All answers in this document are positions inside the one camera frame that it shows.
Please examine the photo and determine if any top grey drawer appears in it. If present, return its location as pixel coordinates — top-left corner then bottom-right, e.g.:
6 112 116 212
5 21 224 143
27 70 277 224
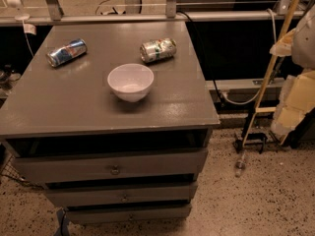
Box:
13 148 208 183

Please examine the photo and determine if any middle grey drawer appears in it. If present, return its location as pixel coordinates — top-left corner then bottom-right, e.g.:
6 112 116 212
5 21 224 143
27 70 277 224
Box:
45 182 198 207

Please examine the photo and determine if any grey drawer cabinet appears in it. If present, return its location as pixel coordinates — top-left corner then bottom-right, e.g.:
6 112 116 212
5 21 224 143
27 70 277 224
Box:
0 22 219 214

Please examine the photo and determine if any grey drawer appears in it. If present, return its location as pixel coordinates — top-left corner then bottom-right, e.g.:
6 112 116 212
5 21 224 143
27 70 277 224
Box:
13 148 208 183
45 182 198 207
67 203 191 224

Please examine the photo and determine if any plastic bottle on floor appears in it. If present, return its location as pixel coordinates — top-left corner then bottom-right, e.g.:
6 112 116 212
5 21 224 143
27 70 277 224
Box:
235 151 246 177

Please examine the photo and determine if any metal rail frame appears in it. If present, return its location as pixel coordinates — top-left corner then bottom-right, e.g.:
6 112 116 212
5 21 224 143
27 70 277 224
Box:
0 0 315 27

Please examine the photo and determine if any bottom grey drawer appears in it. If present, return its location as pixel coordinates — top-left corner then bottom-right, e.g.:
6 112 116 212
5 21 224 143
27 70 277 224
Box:
67 203 191 224

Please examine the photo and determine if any black cable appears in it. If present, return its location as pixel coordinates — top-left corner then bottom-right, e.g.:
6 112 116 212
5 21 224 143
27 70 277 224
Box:
176 10 225 107

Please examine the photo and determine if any green silver 7up can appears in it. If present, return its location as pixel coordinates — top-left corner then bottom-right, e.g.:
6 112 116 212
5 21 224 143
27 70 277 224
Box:
140 38 177 63

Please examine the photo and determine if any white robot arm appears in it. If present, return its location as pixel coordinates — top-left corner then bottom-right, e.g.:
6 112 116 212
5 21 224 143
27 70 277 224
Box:
270 5 315 136

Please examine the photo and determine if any wooden yellow frame stand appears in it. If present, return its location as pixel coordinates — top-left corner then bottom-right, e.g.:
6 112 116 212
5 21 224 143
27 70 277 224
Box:
241 0 299 148

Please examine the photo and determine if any white bowl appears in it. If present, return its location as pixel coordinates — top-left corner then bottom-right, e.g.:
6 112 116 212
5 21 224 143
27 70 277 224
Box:
107 64 155 102

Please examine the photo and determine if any white cable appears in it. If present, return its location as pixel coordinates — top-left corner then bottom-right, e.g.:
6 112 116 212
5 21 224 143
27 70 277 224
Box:
220 7 279 106

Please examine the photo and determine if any white desk lamp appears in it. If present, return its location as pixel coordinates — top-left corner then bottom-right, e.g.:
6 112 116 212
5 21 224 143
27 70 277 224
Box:
6 0 30 22

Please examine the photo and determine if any blue silver soda can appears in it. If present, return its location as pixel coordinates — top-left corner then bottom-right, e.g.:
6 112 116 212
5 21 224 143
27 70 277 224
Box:
46 38 88 68

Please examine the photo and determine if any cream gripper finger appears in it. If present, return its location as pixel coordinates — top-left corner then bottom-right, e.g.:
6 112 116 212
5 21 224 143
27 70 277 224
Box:
271 70 315 136
270 29 295 57

